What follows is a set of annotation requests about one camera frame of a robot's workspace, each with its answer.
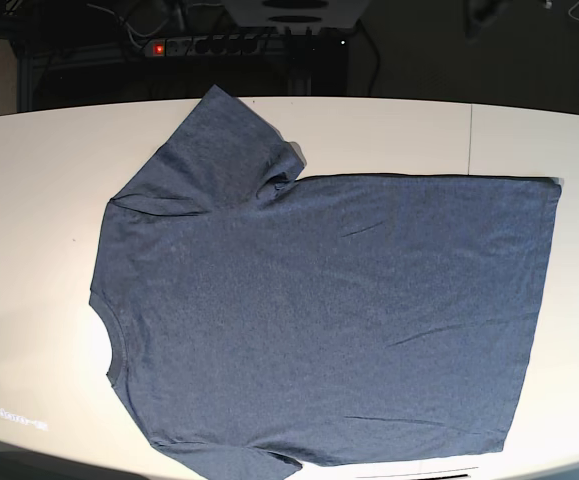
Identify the blue grey T-shirt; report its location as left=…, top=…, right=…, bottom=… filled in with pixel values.
left=90, top=87, right=561, bottom=479

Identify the black power strip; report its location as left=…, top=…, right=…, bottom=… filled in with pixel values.
left=143, top=34, right=271, bottom=58

